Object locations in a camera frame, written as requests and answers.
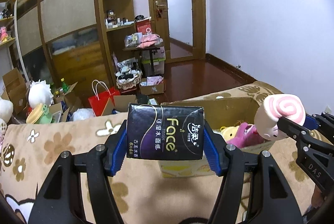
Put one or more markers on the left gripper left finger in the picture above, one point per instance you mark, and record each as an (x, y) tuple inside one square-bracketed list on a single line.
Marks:
[(74, 177)]

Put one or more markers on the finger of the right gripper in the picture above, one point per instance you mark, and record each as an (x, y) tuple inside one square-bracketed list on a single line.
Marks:
[(299, 134), (317, 122)]

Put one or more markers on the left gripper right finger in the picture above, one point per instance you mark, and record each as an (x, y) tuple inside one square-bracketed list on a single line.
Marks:
[(270, 198)]

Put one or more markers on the pink swirl roll plush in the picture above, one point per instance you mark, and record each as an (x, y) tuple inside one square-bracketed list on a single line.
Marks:
[(272, 109)]

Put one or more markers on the black Face tissue pack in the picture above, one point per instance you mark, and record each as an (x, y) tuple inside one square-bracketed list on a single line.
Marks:
[(165, 133)]

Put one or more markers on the person's hand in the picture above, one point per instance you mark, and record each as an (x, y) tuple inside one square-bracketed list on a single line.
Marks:
[(317, 199)]

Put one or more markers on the pink bear plush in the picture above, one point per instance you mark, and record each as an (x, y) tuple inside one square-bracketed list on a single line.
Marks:
[(245, 136)]

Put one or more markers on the beige floral plush blanket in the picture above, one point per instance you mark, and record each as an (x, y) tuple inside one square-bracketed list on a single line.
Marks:
[(141, 193)]

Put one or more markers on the open cardboard box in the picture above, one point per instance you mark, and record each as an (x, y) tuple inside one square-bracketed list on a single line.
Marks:
[(220, 112)]

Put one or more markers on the yellow duck plush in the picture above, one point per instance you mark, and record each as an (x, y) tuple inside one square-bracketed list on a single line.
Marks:
[(228, 133)]

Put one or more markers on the green frog plush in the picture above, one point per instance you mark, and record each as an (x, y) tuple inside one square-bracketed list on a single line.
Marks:
[(40, 115)]

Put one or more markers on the cardboard box with bottles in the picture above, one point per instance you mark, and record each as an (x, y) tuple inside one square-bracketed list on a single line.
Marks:
[(69, 101)]

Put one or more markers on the red paper shopping bag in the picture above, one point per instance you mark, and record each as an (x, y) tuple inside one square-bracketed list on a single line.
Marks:
[(99, 100)]

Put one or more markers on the white round plush floor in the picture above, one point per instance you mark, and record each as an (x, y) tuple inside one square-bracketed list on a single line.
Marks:
[(40, 92)]

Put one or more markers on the green glass bottle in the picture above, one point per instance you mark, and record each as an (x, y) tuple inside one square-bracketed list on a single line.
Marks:
[(65, 87)]

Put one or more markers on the lace trimmed basket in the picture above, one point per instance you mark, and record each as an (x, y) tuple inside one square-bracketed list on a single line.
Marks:
[(129, 79)]

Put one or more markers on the small cardboard box floor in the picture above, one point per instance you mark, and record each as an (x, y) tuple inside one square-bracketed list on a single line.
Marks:
[(152, 85)]

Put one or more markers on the clear storage bin green lid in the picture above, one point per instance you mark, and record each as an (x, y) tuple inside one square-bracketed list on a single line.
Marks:
[(153, 61)]

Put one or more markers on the black side table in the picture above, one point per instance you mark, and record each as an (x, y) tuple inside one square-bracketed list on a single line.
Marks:
[(139, 51)]

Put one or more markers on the wooden wardrobe cabinet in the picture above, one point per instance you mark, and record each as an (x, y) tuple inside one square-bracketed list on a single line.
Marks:
[(70, 40)]

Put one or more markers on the wooden door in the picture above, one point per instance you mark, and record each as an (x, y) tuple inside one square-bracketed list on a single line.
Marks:
[(181, 25)]

